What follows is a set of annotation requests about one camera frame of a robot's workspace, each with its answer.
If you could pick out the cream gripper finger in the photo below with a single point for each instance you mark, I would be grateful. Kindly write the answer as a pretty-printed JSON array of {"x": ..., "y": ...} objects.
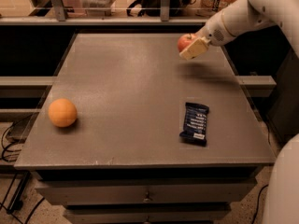
[{"x": 194, "y": 47}]

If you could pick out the dark blue snack bar wrapper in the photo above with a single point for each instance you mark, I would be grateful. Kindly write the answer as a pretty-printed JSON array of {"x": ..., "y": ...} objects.
[{"x": 195, "y": 123}]

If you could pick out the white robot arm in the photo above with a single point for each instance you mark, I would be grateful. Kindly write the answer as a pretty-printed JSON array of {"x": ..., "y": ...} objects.
[{"x": 282, "y": 198}]

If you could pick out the orange fruit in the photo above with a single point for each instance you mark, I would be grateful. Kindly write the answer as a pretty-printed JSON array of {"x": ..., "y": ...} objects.
[{"x": 62, "y": 113}]

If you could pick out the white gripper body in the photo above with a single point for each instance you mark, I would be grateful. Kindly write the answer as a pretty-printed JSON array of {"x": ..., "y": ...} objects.
[{"x": 216, "y": 31}]

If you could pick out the red apple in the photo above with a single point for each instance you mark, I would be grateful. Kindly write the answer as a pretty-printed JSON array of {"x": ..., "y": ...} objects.
[{"x": 184, "y": 41}]

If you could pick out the metal shelf rail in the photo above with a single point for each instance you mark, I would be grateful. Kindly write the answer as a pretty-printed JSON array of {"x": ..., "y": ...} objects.
[{"x": 71, "y": 13}]

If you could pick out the grey drawer cabinet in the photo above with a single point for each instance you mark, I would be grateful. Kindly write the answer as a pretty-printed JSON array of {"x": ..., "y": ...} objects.
[{"x": 123, "y": 160}]

